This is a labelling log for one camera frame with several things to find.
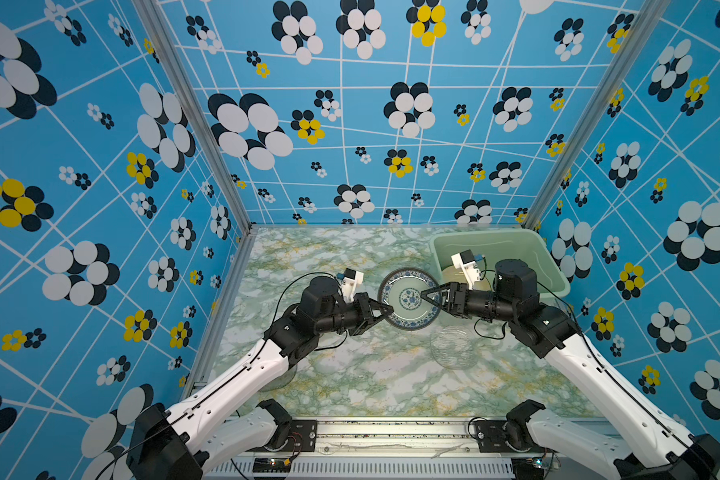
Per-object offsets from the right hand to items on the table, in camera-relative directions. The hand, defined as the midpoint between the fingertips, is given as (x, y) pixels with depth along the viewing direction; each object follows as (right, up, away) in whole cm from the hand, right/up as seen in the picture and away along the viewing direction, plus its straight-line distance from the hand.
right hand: (427, 298), depth 67 cm
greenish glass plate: (-38, -25, +15) cm, 48 cm away
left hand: (-7, -3, -1) cm, 8 cm away
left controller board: (-37, -42, +5) cm, 56 cm away
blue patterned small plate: (-5, +2, +2) cm, 6 cm away
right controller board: (+24, -41, +2) cm, 47 cm away
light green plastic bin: (+29, +13, +27) cm, 41 cm away
